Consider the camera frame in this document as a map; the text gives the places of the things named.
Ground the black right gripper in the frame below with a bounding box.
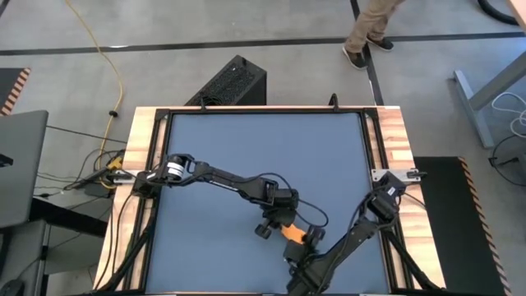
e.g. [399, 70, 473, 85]
[283, 225, 330, 285]

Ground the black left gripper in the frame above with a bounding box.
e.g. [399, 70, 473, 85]
[253, 201, 301, 241]

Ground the orange microfibre towel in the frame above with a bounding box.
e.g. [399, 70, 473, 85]
[280, 224, 308, 246]

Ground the grey-blue table mat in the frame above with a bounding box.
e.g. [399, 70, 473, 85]
[145, 113, 391, 295]

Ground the silver mounting plate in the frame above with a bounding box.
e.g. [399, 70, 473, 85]
[370, 167, 421, 183]
[111, 169, 137, 184]

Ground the black striped-edge floor mat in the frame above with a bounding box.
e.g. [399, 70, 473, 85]
[0, 67, 32, 118]
[413, 155, 513, 296]

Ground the black computer tower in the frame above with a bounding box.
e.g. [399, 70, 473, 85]
[183, 54, 268, 107]

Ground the person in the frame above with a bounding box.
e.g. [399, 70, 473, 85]
[341, 0, 407, 71]

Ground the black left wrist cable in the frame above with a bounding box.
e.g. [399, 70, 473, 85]
[229, 171, 330, 229]

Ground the black table frame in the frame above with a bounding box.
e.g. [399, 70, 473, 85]
[139, 106, 398, 296]

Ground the yellow floor cable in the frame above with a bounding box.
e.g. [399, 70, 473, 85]
[64, 0, 125, 191]

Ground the black floor cable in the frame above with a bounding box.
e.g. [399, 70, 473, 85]
[487, 134, 526, 189]

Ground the grey desk leg frame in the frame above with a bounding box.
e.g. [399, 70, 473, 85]
[453, 49, 526, 150]

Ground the white cable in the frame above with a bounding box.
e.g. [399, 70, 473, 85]
[491, 90, 526, 139]

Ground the black hose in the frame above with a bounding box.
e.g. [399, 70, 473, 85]
[477, 0, 519, 26]

